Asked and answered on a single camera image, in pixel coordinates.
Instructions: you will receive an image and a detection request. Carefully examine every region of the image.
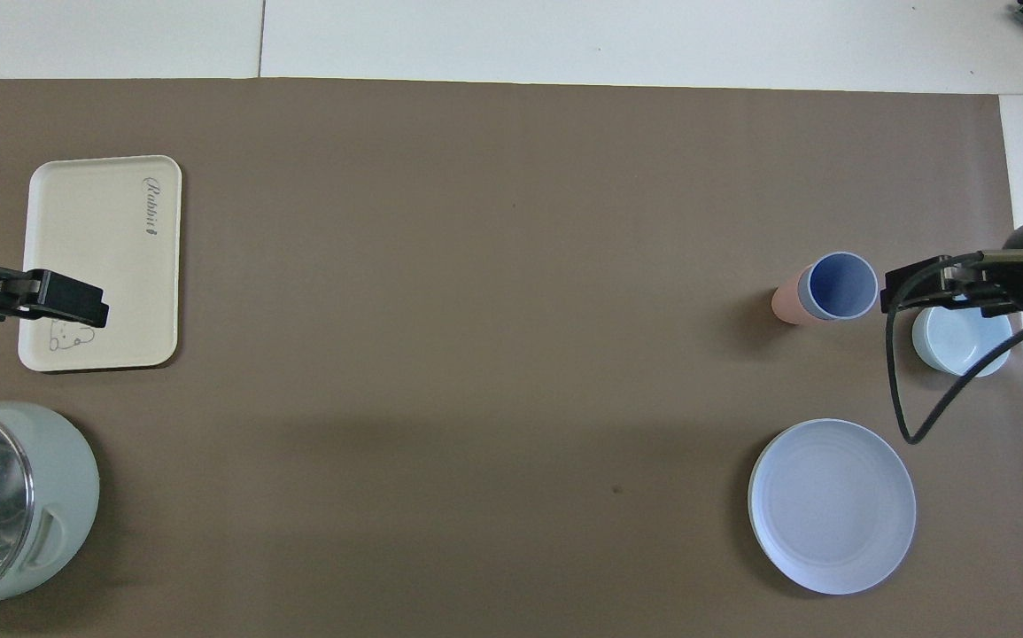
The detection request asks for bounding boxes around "blue plastic cup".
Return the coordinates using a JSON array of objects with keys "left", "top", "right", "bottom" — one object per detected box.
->
[{"left": 797, "top": 252, "right": 880, "bottom": 322}]

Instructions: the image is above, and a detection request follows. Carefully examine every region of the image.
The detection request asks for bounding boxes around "pink plastic cup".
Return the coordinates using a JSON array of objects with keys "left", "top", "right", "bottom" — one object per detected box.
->
[{"left": 771, "top": 282, "right": 810, "bottom": 327}]

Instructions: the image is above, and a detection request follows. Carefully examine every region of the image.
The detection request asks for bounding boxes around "cream rabbit print tray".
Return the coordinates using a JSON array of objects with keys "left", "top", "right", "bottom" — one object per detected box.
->
[{"left": 18, "top": 155, "right": 182, "bottom": 372}]

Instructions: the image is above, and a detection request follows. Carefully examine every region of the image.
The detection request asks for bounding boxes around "light blue bowl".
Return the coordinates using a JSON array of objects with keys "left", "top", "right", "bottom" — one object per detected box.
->
[{"left": 911, "top": 304, "right": 1014, "bottom": 378}]

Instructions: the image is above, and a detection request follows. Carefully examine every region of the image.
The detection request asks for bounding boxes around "pale green cooking pot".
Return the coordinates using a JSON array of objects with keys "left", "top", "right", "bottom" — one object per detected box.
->
[{"left": 0, "top": 401, "right": 101, "bottom": 619}]

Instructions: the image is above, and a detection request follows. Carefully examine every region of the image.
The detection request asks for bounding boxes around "light blue plate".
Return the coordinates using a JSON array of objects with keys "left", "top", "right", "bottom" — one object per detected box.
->
[{"left": 748, "top": 418, "right": 918, "bottom": 595}]

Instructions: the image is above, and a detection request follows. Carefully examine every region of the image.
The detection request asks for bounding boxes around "brown table mat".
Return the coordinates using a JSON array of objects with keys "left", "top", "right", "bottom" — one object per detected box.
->
[{"left": 0, "top": 78, "right": 1023, "bottom": 638}]

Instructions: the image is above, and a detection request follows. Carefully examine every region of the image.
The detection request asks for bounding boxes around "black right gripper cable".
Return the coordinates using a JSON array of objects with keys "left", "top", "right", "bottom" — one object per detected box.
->
[{"left": 885, "top": 251, "right": 1023, "bottom": 446}]

